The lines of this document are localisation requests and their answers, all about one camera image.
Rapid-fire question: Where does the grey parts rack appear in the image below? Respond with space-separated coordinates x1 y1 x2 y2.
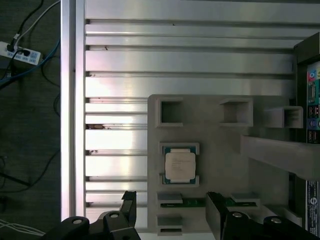
147 94 320 236

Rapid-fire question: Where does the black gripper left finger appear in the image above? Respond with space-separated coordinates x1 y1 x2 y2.
42 190 138 240

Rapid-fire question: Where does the white power strip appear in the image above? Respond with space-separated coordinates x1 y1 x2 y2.
0 41 42 66

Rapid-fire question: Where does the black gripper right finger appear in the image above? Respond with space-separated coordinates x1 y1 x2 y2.
205 191 320 240

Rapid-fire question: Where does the silver CPU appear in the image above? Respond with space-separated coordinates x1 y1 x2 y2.
162 146 198 185

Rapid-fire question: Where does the black open PC case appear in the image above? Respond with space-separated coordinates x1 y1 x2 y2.
287 31 320 240

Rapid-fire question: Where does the silver power supply with label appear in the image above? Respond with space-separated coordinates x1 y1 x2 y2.
306 179 320 240

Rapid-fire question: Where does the green RAM stick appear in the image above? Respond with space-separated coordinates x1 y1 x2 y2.
159 196 258 208

